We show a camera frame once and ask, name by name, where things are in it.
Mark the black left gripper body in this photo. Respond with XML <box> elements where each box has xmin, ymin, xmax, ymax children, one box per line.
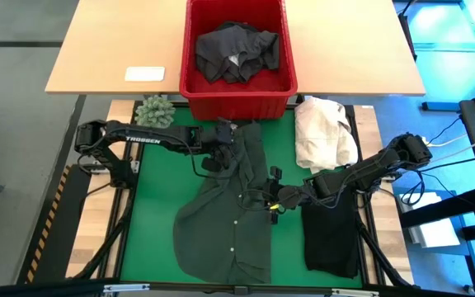
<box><xmin>200</xmin><ymin>125</ymin><xmax>238</xmax><ymax>164</ymax></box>

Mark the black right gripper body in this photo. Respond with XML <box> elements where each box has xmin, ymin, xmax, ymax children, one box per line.
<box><xmin>262</xmin><ymin>183</ymin><xmax>304</xmax><ymax>210</ymax></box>

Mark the red plastic bin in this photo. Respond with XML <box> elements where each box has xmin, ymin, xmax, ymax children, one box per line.
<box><xmin>178</xmin><ymin>0</ymin><xmax>299</xmax><ymax>121</ymax></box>

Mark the dark green garment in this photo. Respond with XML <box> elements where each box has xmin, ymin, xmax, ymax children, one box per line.
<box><xmin>173</xmin><ymin>121</ymin><xmax>272</xmax><ymax>285</ymax></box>

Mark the black garment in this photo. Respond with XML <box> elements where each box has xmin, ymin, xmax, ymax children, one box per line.
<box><xmin>301</xmin><ymin>187</ymin><xmax>360</xmax><ymax>280</ymax></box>

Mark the cream garment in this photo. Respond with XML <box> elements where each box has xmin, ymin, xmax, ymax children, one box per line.
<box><xmin>294</xmin><ymin>97</ymin><xmax>359</xmax><ymax>174</ymax></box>

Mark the artificial green potted plant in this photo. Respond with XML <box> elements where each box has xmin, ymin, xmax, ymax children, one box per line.
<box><xmin>134</xmin><ymin>95</ymin><xmax>176</xmax><ymax>129</ymax></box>

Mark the dark grey garment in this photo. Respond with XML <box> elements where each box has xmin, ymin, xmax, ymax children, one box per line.
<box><xmin>195</xmin><ymin>21</ymin><xmax>280</xmax><ymax>85</ymax></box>

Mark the white rectangular pad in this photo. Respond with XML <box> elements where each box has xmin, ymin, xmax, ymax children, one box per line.
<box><xmin>124</xmin><ymin>66</ymin><xmax>167</xmax><ymax>83</ymax></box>

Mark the wooden side board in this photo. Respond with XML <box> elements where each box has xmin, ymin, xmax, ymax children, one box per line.
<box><xmin>66</xmin><ymin>98</ymin><xmax>143</xmax><ymax>280</ymax></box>
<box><xmin>352</xmin><ymin>105</ymin><xmax>414</xmax><ymax>285</ymax></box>

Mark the light wooden desk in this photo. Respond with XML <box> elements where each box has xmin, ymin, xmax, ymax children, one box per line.
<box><xmin>44</xmin><ymin>0</ymin><xmax>427</xmax><ymax>97</ymax></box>

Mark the white box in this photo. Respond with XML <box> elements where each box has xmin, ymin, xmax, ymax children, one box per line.
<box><xmin>402</xmin><ymin>191</ymin><xmax>461</xmax><ymax>248</ymax></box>

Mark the black hazard-striped plate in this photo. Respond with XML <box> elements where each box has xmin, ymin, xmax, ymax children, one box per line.
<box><xmin>16</xmin><ymin>164</ymin><xmax>86</xmax><ymax>285</ymax></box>

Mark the black desk foot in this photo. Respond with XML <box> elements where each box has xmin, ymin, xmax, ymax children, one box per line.
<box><xmin>421</xmin><ymin>101</ymin><xmax>461</xmax><ymax>113</ymax></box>

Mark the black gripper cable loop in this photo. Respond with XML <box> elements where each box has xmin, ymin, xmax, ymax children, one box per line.
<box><xmin>237</xmin><ymin>188</ymin><xmax>275</xmax><ymax>212</ymax></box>

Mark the black table frame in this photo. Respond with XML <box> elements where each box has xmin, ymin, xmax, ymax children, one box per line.
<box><xmin>72</xmin><ymin>98</ymin><xmax>414</xmax><ymax>297</ymax></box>

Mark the silver frame bracket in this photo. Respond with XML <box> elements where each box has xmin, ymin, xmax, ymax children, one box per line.
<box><xmin>102</xmin><ymin>283</ymin><xmax>151</xmax><ymax>294</ymax></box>
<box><xmin>331</xmin><ymin>288</ymin><xmax>379</xmax><ymax>297</ymax></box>

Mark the yellow floor cable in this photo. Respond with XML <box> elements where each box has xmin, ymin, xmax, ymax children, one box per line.
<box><xmin>425</xmin><ymin>138</ymin><xmax>469</xmax><ymax>149</ymax></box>

